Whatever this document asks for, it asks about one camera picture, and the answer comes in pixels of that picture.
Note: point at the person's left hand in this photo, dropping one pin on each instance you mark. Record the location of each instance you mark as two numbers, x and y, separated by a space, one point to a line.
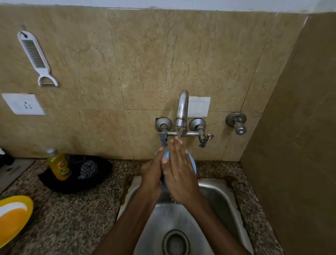
152 176

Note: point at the person's right hand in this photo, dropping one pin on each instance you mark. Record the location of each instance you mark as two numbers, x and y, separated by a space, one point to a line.
181 176

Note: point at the yellow rimmed round plate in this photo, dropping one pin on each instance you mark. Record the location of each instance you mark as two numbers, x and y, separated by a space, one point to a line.
27 203

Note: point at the black plastic dish rack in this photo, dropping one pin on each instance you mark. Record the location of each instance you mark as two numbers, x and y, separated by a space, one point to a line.
6 159

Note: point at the person's right forearm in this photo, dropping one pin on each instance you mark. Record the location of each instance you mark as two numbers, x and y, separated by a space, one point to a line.
218 231

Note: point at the person's left forearm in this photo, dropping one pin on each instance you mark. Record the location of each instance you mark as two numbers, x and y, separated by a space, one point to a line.
126 228

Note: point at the black oval tray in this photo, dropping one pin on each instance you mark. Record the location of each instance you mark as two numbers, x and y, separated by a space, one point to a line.
102 181

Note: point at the yellow dish soap bottle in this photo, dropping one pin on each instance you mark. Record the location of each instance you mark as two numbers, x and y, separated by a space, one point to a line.
59 165

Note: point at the stainless steel sink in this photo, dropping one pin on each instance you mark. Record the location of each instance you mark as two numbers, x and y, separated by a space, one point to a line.
223 199

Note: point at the steel wool scrubber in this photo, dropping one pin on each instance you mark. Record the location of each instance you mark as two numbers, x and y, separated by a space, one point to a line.
88 170

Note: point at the metal sink drain strainer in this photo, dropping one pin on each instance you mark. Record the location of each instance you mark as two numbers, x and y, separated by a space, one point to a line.
176 243

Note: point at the grey drain mat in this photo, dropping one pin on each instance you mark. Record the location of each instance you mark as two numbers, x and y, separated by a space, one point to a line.
14 173

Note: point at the white grater peeler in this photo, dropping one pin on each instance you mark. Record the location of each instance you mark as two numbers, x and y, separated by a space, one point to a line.
34 53

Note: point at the chrome wall faucet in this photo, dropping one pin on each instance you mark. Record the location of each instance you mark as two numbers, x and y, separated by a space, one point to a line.
183 105

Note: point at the white switch plate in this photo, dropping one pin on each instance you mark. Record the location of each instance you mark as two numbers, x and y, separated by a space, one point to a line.
200 106

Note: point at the chrome wall tap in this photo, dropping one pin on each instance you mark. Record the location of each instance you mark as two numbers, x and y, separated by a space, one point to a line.
236 123

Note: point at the white wall socket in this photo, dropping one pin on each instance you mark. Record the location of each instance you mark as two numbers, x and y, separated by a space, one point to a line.
23 104

